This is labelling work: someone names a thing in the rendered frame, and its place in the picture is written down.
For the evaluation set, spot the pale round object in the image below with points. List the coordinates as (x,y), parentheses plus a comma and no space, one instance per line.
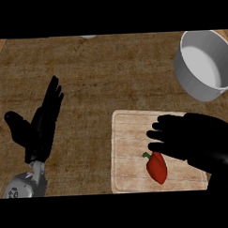
(88,36)

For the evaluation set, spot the pale wooden cutting board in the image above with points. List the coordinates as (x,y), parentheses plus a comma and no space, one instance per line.
(130,156)

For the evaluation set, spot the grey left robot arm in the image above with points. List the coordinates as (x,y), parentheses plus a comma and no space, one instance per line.
(26,184)

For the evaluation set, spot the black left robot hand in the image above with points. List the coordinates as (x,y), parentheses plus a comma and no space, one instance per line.
(41,131)

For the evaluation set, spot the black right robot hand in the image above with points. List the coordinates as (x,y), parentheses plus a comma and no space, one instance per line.
(201,140)

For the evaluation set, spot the red bell pepper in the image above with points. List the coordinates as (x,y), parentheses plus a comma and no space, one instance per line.
(157,168)

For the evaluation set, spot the grey metal pot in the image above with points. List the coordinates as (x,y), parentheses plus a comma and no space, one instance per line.
(204,65)

